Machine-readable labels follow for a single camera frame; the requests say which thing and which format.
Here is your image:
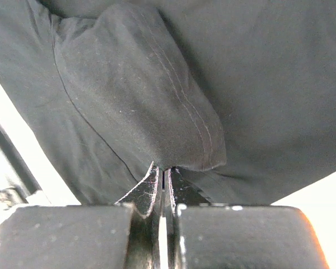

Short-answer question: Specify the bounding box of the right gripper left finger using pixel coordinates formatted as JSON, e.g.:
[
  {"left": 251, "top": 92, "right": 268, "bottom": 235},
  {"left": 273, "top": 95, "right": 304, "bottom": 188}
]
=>
[{"left": 0, "top": 165, "right": 160, "bottom": 268}]

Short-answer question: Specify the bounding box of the black t shirt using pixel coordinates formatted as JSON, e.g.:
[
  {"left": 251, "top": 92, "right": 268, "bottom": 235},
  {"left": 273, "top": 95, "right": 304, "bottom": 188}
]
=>
[{"left": 0, "top": 1, "right": 336, "bottom": 205}]

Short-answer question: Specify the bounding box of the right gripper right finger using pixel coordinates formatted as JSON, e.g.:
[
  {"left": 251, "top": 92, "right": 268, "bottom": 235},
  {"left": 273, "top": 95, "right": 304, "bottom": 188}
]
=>
[{"left": 164, "top": 169, "right": 328, "bottom": 268}]

